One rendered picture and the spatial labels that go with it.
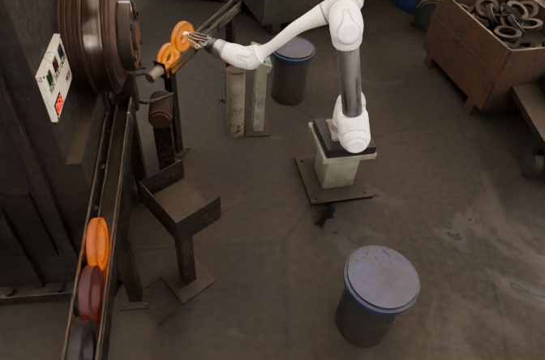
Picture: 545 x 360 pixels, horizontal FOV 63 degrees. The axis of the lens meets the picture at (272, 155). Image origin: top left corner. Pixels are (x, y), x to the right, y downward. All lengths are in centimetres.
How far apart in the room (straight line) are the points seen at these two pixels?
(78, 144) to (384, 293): 134
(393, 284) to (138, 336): 118
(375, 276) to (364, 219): 78
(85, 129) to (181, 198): 47
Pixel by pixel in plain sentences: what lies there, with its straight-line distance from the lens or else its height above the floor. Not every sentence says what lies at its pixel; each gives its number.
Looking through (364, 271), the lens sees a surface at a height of 43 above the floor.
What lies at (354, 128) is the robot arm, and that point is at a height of 65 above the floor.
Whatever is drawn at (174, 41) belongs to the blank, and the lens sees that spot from 235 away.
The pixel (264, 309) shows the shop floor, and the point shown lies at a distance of 230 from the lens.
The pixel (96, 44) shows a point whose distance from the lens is 174.
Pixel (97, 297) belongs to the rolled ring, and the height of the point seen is 63.
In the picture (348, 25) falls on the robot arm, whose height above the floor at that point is 120.
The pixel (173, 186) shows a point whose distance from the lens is 195.
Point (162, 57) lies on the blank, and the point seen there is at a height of 74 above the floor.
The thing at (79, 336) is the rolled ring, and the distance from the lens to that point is 148.
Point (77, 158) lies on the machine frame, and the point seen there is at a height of 87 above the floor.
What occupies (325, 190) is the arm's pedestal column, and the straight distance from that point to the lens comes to 276.
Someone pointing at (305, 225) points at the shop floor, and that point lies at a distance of 259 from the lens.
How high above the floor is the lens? 206
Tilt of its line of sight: 44 degrees down
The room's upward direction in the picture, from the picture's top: 5 degrees clockwise
